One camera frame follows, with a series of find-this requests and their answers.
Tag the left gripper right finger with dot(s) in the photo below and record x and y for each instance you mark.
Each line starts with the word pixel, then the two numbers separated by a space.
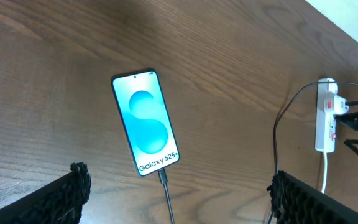
pixel 295 202

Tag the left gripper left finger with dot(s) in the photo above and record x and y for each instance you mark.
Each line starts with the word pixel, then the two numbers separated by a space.
pixel 60 202

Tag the blue Galaxy smartphone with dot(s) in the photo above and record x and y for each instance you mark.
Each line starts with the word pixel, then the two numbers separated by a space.
pixel 145 119

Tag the white USB charger adapter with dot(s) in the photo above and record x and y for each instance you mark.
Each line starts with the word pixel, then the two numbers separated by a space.
pixel 339 105

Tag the white power strip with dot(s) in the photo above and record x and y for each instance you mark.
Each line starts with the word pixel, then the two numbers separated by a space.
pixel 325 122

